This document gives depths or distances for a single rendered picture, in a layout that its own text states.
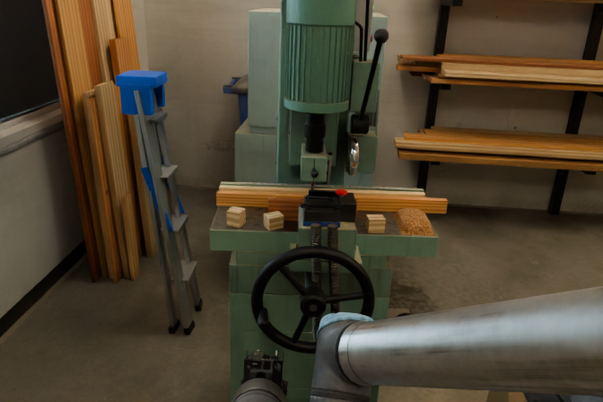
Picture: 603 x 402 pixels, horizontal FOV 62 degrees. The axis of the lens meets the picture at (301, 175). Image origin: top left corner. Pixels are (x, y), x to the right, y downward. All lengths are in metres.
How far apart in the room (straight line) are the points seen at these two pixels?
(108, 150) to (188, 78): 1.37
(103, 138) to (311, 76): 1.55
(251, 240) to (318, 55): 0.50
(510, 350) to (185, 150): 3.62
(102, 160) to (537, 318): 2.36
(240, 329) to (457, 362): 0.99
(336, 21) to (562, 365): 0.96
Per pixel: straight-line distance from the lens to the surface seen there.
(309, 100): 1.28
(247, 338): 1.49
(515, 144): 3.49
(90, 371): 2.36
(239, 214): 1.32
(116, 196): 2.71
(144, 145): 2.12
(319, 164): 1.36
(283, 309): 1.43
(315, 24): 1.25
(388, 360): 0.66
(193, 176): 4.04
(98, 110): 2.60
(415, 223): 1.36
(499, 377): 0.53
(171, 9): 3.83
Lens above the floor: 1.48
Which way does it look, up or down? 20 degrees down
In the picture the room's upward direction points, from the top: 2 degrees clockwise
